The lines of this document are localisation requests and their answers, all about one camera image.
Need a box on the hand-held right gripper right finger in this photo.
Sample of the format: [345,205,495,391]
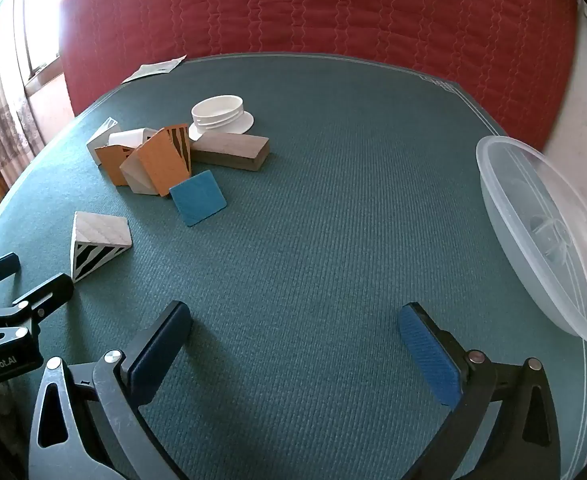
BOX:
[398,302,561,480]

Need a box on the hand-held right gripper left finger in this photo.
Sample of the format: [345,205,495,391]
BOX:
[27,301,194,480]

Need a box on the zebra striped triangular block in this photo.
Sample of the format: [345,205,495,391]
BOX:
[70,211,132,285]

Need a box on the blue square tile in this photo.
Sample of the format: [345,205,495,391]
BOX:
[168,170,227,227]

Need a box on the clear plastic bowl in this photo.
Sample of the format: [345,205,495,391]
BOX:
[475,135,587,345]

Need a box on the orange block with striped face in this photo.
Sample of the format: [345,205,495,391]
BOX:
[137,122,194,197]

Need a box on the white rounded block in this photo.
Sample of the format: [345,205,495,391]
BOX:
[108,128,159,150]

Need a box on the white threaded plastic cap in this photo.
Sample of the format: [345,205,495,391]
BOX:
[188,94,255,142]

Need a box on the white wedge block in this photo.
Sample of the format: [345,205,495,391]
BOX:
[119,149,156,196]

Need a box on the patterned curtain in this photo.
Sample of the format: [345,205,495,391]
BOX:
[0,0,46,186]

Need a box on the white triangular block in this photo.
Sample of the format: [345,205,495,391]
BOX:
[86,117,120,165]

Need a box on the green table mat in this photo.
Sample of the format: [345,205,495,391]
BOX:
[0,51,587,480]

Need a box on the long wooden block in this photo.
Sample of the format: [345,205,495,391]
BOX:
[190,131,270,173]

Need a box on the white paper packet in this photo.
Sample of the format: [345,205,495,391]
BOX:
[122,55,188,85]

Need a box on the window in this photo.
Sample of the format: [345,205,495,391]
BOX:
[18,0,74,81]

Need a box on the red quilted blanket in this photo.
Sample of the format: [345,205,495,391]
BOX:
[60,0,581,153]

